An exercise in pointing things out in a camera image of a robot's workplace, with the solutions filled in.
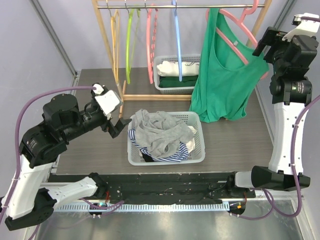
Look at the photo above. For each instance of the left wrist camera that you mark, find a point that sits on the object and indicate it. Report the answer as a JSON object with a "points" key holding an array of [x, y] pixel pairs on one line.
{"points": [[107, 100]]}

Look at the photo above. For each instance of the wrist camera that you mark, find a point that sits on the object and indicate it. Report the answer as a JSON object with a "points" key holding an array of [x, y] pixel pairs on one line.
{"points": [[307, 24], [107, 100]]}

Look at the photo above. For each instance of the white slotted cable duct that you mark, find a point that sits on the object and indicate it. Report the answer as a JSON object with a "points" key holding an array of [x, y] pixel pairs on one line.
{"points": [[125, 208]]}

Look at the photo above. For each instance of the dark green folded cloth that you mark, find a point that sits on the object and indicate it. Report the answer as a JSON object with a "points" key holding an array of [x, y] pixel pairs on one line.
{"points": [[173, 81]]}

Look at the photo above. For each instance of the blue white striped tank top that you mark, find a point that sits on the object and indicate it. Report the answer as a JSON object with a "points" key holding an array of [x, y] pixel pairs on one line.
{"points": [[181, 154]]}

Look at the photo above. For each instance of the yellow plastic hanger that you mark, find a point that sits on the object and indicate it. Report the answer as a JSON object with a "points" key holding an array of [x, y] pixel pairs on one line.
{"points": [[115, 28]]}

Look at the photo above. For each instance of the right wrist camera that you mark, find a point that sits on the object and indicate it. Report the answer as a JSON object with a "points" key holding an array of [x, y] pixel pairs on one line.
{"points": [[307, 24]]}

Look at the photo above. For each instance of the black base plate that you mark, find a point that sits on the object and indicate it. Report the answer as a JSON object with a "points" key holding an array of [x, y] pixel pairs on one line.
{"points": [[174, 188]]}

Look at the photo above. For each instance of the pink hanger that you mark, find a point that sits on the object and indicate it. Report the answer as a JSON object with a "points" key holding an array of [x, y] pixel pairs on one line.
{"points": [[251, 35], [151, 31]]}

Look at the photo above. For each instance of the wooden clothes rack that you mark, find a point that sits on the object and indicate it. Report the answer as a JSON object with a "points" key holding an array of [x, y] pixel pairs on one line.
{"points": [[171, 98]]}

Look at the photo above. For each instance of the green tank top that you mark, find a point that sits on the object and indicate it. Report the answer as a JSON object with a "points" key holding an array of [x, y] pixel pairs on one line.
{"points": [[228, 73]]}

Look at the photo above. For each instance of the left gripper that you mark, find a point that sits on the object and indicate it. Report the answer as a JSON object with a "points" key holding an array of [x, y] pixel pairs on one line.
{"points": [[109, 126]]}

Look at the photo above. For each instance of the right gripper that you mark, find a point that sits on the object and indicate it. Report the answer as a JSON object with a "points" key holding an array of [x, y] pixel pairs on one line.
{"points": [[270, 43]]}

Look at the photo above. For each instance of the blue plastic hanger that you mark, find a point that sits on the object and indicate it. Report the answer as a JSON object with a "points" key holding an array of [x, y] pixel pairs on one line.
{"points": [[178, 40]]}

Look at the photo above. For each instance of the grey tank top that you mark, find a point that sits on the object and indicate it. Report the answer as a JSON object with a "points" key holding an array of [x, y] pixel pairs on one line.
{"points": [[160, 132]]}

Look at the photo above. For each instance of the white plastic laundry basket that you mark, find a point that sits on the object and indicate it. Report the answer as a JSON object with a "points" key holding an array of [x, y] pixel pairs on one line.
{"points": [[197, 155]]}

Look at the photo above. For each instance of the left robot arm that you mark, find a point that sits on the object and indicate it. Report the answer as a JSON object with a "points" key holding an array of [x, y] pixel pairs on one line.
{"points": [[63, 121]]}

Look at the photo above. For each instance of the lime green hanger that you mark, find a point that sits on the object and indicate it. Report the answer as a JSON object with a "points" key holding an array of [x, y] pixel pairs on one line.
{"points": [[130, 47]]}

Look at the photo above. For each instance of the white cloth in back basket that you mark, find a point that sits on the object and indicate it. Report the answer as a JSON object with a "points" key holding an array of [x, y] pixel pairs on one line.
{"points": [[171, 69]]}

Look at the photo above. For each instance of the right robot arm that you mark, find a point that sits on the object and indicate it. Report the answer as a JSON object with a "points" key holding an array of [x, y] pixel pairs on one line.
{"points": [[290, 54]]}

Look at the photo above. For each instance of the black tank top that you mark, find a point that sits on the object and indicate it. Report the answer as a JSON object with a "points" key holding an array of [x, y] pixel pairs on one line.
{"points": [[147, 158]]}

